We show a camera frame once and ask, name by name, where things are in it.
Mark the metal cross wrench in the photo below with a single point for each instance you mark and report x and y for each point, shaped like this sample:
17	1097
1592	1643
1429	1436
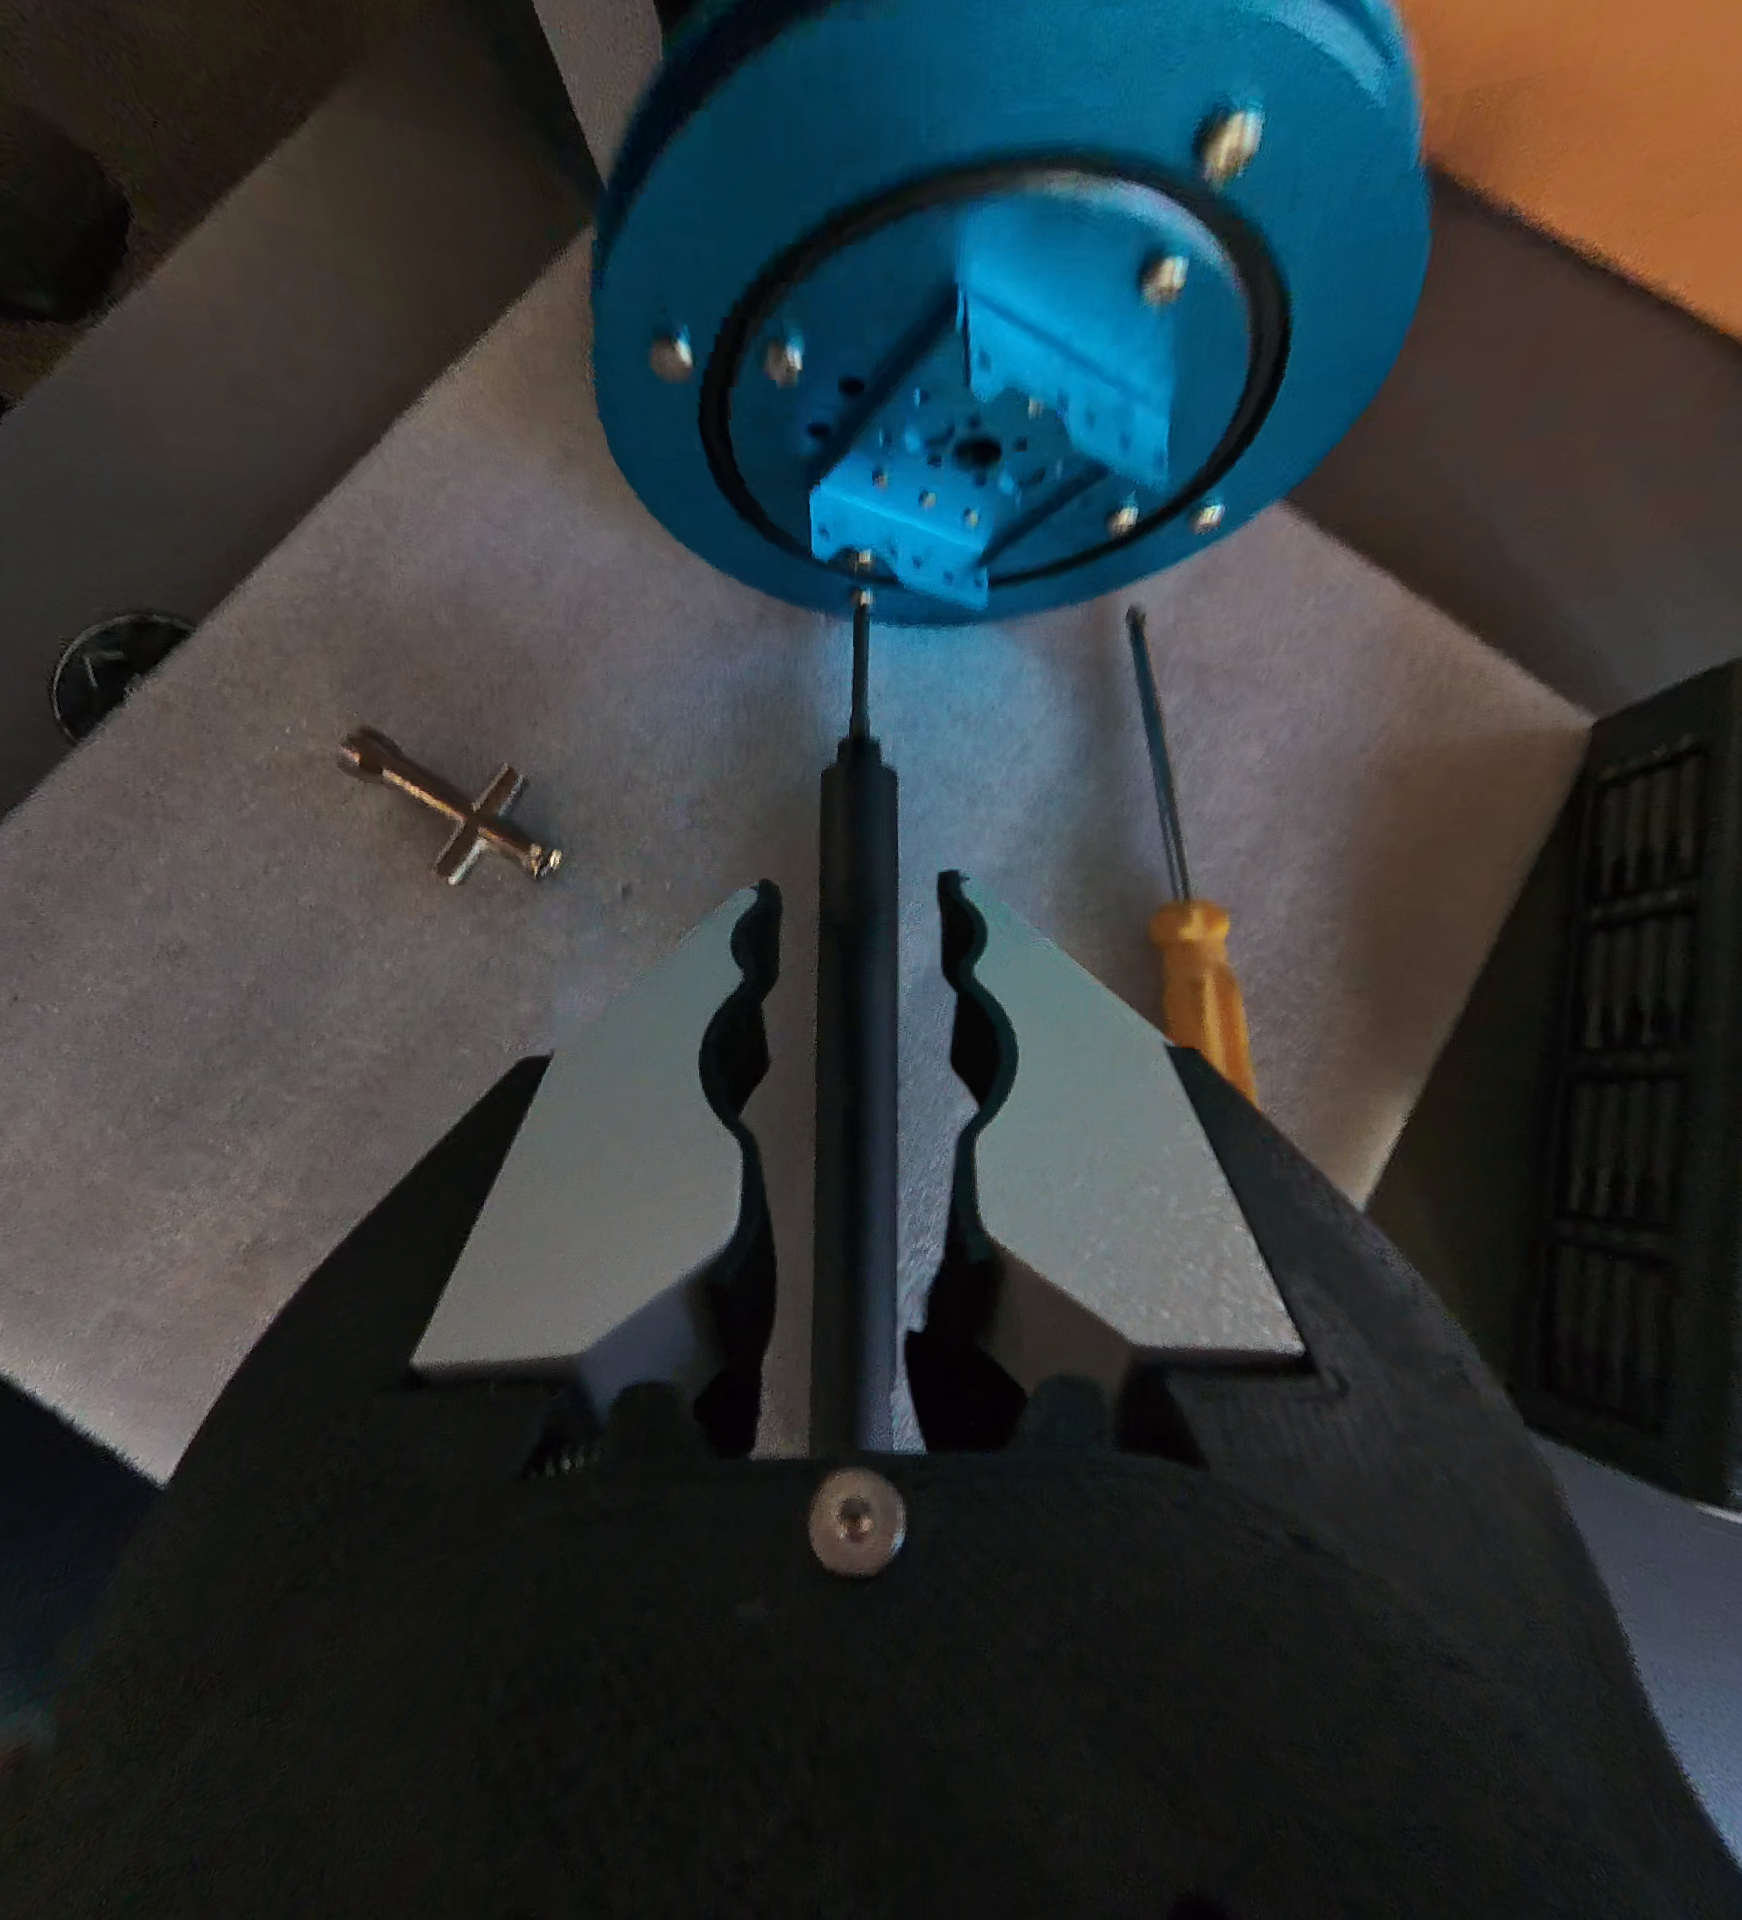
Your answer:
474	824

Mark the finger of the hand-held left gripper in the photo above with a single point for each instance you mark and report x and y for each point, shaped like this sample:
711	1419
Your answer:
587	61

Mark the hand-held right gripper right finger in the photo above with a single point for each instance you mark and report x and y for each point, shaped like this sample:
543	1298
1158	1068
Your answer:
1126	1201

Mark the white foam sheet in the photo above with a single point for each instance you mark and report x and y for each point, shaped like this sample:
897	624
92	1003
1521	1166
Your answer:
286	1079

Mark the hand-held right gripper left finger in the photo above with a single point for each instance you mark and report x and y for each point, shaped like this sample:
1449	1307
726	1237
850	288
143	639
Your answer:
587	1201

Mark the orange cardboard box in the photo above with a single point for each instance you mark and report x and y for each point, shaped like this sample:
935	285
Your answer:
1636	134

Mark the blue round metal turntable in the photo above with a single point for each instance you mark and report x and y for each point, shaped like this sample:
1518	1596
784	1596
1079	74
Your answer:
751	225

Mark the black screwdriver bit case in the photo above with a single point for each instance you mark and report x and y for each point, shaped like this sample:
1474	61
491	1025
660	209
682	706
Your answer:
1636	1049

